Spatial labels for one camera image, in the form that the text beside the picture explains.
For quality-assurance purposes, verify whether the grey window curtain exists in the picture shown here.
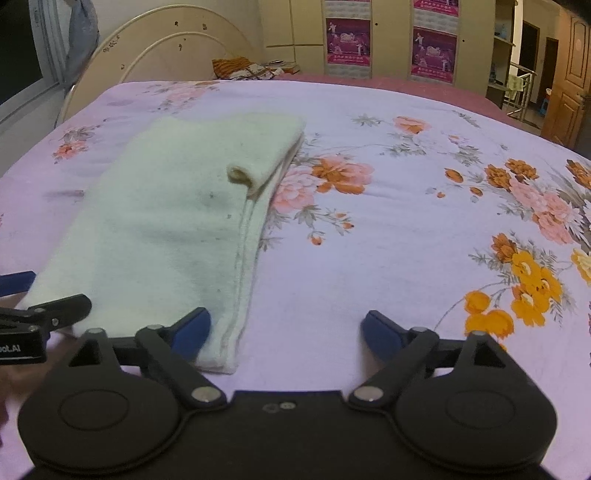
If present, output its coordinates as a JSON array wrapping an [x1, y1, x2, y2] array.
[[64, 0, 100, 90]]

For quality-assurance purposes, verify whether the pink quilt bedspread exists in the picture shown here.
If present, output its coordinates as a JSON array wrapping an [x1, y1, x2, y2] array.
[[277, 73, 498, 112]]

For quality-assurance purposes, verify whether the pale green towel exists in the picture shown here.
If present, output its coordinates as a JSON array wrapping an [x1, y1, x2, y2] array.
[[24, 113, 304, 374]]

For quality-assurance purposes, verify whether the cream curved headboard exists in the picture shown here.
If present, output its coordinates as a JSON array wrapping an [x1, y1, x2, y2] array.
[[57, 4, 260, 124]]

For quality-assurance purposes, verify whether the orange patterned pillow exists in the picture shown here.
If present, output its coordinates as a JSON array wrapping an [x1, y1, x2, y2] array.
[[211, 57, 301, 81]]

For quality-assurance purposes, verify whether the floral lilac bed sheet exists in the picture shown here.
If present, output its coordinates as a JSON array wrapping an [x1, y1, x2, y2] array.
[[1, 81, 590, 479]]

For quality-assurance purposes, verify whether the brown wooden door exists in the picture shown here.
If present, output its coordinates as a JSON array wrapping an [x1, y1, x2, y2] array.
[[541, 8, 590, 150]]

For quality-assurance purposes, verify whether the person's left hand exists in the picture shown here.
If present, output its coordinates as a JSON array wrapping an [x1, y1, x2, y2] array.
[[1, 328, 76, 447]]

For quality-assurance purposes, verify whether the open shelf unit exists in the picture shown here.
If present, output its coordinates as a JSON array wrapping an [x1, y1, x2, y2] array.
[[486, 0, 519, 109]]

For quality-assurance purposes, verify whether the cream wardrobe with posters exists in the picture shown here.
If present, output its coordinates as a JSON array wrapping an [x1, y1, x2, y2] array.
[[259, 1, 496, 95]]

